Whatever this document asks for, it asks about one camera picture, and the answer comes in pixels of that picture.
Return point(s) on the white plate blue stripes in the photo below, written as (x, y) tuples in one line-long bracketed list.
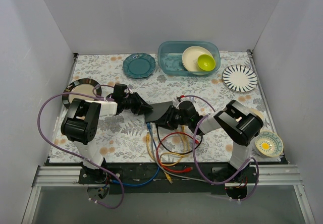
[(240, 78)]

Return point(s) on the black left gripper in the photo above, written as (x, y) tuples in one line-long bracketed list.
[(136, 103)]

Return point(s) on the lime green bowl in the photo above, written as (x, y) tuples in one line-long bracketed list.
[(206, 62)]

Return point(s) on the floral patterned table mat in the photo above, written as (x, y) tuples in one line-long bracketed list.
[(122, 138)]

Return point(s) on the cream square dish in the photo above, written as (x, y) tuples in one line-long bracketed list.
[(258, 113)]

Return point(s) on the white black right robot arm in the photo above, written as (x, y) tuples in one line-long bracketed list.
[(239, 122)]

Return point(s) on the teal scalloped plate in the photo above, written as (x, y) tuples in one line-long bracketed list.
[(139, 65)]

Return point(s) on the yellow flower patterned bowl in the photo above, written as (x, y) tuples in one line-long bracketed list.
[(269, 144)]

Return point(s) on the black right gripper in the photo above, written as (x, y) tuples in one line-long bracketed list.
[(167, 116)]

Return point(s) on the blue transparent plastic tub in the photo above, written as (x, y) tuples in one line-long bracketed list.
[(179, 58)]

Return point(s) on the aluminium frame rail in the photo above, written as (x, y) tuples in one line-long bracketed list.
[(49, 176)]

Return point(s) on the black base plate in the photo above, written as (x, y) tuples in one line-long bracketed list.
[(148, 178)]

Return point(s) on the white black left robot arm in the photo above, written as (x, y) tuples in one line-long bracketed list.
[(81, 121)]

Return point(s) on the black network switch box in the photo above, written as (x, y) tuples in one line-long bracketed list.
[(158, 110)]

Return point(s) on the cream plate in tub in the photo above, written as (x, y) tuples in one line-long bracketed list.
[(190, 56)]

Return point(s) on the brown rimmed cream plate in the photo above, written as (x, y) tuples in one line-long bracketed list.
[(80, 88)]

